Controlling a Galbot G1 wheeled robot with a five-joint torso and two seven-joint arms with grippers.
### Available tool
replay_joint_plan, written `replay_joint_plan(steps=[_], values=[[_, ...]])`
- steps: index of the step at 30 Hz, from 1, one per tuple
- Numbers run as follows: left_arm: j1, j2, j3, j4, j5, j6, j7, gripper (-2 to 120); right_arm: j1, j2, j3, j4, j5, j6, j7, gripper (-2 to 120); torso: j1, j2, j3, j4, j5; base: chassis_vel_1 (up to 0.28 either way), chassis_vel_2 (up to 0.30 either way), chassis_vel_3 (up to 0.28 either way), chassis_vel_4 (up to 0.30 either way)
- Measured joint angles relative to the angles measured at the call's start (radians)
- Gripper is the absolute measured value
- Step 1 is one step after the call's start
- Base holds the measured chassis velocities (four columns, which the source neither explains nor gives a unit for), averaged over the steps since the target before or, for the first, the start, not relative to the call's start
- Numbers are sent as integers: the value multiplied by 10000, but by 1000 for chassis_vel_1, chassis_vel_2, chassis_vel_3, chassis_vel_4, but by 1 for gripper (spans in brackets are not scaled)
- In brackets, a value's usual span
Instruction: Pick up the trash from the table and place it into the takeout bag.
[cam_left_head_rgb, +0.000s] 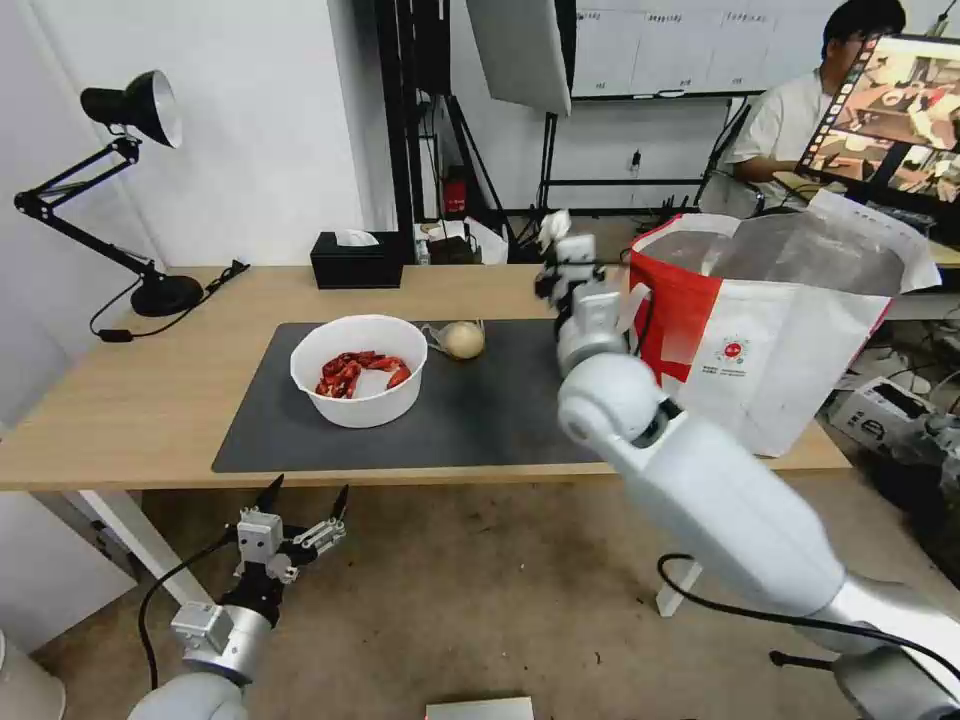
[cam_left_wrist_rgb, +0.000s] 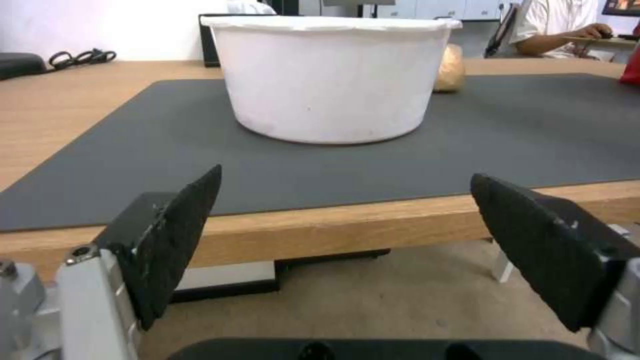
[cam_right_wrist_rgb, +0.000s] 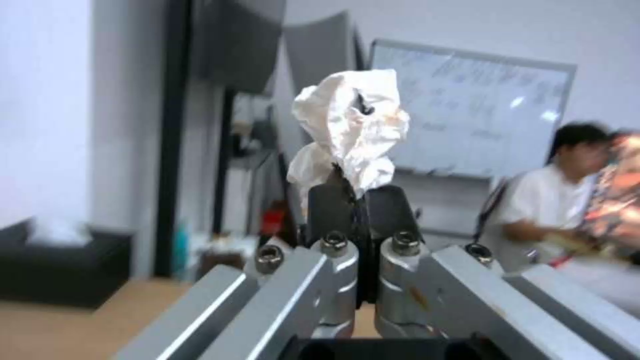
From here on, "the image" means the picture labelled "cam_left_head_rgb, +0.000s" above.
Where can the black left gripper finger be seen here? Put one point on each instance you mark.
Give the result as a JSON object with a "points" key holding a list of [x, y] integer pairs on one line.
{"points": [[271, 495], [330, 526]]}

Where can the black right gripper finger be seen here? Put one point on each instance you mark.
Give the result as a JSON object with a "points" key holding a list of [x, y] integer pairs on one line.
{"points": [[544, 285], [562, 253]]}

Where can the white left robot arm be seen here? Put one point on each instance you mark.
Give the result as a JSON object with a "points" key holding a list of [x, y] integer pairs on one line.
{"points": [[225, 641]]}

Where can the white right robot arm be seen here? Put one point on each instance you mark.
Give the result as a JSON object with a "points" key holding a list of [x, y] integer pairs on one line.
{"points": [[712, 487]]}

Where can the white red takeout bag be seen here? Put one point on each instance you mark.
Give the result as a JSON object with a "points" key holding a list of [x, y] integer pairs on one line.
{"points": [[750, 360]]}

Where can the black light stand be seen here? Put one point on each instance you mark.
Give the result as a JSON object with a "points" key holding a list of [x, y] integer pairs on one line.
{"points": [[551, 165]]}

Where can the round beige wrapped bun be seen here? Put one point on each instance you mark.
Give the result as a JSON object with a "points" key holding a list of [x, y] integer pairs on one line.
{"points": [[463, 341]]}

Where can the white round bowl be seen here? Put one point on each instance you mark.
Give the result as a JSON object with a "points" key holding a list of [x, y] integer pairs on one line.
{"points": [[360, 409]]}

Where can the white table leg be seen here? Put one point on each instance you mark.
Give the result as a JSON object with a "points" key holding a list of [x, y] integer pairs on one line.
{"points": [[127, 544], [679, 589]]}

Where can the red food scraps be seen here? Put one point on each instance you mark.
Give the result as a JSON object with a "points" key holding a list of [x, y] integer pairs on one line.
{"points": [[346, 371]]}

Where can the dark grey desk mat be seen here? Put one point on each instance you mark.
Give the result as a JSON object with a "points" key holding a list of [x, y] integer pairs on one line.
{"points": [[465, 420]]}

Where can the black tissue box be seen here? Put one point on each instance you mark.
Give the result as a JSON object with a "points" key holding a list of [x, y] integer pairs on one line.
{"points": [[356, 266]]}

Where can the white tissue sheet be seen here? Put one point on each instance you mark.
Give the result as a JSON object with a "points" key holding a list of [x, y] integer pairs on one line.
{"points": [[356, 238]]}

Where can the white photo softbox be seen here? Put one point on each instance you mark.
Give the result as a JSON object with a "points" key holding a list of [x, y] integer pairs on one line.
{"points": [[517, 52]]}

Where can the white cabinet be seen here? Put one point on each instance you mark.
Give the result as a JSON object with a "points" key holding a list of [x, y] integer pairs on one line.
{"points": [[52, 562]]}

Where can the black desk lamp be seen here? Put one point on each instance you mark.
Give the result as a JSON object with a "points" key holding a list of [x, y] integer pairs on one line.
{"points": [[169, 296]]}

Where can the white robot front shell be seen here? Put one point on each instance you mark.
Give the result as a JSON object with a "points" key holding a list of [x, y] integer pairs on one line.
{"points": [[480, 709]]}

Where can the whiteboard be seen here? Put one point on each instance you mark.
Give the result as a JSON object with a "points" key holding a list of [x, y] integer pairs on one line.
{"points": [[675, 45]]}

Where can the white round bin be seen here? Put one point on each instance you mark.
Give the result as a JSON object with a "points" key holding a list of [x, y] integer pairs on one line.
{"points": [[26, 682]]}

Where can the person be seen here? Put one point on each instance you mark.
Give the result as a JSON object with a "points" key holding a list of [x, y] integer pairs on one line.
{"points": [[787, 112]]}

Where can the white printed carton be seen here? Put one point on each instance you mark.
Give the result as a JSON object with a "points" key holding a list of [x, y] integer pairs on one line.
{"points": [[877, 412]]}

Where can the computer monitor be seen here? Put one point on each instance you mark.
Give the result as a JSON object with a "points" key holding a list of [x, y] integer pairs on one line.
{"points": [[885, 112]]}

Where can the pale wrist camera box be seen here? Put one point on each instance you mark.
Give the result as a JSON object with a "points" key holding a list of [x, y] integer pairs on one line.
{"points": [[579, 248], [259, 536]]}

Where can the black metal frame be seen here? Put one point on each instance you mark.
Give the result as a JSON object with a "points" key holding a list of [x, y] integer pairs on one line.
{"points": [[409, 112]]}

